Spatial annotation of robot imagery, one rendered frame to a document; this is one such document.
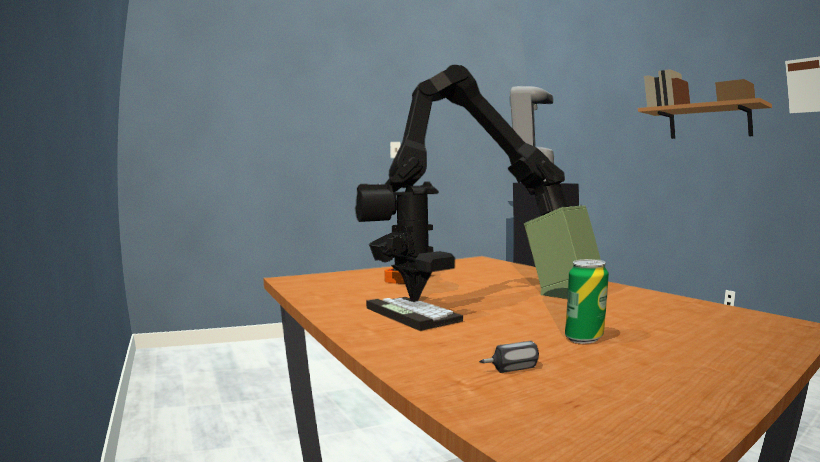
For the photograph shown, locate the orange digital multimeter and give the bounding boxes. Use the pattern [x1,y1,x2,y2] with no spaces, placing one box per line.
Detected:
[385,268,405,284]

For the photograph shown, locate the green soda can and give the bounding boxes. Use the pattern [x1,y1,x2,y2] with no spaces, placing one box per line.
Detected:
[565,259,609,344]

